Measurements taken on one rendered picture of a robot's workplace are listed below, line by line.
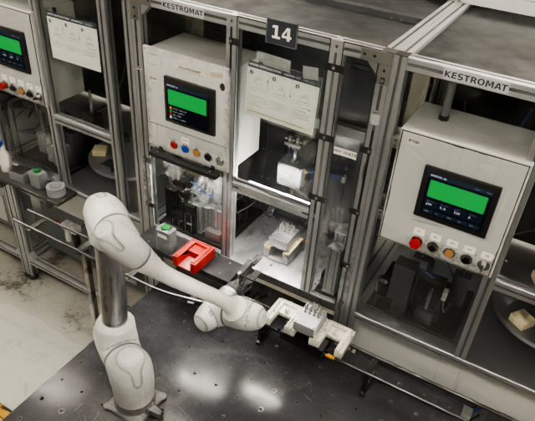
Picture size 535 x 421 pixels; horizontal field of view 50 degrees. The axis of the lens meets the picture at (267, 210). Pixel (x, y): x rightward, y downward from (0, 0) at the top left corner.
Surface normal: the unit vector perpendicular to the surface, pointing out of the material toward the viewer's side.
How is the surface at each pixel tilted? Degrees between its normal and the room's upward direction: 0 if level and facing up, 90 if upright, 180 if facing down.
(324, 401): 0
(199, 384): 0
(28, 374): 0
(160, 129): 90
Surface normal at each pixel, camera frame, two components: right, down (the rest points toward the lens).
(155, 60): -0.50, 0.47
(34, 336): 0.06, -0.82
